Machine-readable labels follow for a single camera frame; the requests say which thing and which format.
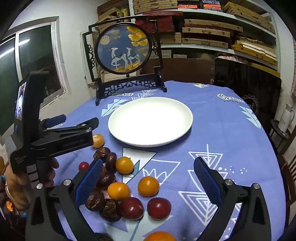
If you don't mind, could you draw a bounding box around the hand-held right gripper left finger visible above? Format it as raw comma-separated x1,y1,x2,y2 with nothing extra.
25,158,104,241

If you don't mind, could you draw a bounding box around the shelf of stacked wooden boxes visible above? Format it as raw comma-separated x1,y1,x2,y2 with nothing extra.
97,0,281,70

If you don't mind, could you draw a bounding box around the person's left hand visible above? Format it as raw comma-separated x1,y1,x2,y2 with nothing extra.
4,157,60,212

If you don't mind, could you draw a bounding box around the white wall shelf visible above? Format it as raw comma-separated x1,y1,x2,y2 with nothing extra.
129,0,281,77

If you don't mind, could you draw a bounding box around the blue printed tablecloth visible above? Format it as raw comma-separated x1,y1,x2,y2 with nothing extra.
38,80,281,241

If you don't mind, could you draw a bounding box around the small black side table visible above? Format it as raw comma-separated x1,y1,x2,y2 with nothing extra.
270,119,292,144

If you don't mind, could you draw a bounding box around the large orange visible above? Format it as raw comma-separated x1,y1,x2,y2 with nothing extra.
143,231,177,241

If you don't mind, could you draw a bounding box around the white jug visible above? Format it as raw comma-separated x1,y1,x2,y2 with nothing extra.
277,103,292,132

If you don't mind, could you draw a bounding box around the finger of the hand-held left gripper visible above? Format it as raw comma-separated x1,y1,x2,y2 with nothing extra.
39,115,67,129
38,117,99,139

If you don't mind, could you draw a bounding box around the small orange mandarin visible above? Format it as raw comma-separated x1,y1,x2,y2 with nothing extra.
138,176,160,197
92,134,105,148
115,157,134,174
107,182,131,201

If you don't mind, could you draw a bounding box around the white round plate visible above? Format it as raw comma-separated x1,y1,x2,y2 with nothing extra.
108,97,193,148

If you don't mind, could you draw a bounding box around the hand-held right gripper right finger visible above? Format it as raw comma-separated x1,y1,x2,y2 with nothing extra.
193,156,272,241

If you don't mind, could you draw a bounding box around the round embroidered screen black stand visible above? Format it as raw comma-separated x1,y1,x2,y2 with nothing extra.
83,14,167,106

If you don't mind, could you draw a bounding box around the brown cardboard box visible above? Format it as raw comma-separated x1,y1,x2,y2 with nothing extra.
141,58,214,84

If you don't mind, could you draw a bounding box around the pink cloth bundle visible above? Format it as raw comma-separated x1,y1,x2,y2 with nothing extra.
217,53,250,64

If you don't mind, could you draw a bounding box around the wooden chair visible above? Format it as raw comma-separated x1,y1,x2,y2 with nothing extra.
276,137,296,209

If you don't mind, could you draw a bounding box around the black wire basket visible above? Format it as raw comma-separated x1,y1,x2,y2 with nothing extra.
242,94,258,112

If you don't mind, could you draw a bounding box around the window with white frame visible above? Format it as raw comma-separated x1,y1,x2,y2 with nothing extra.
0,16,70,137

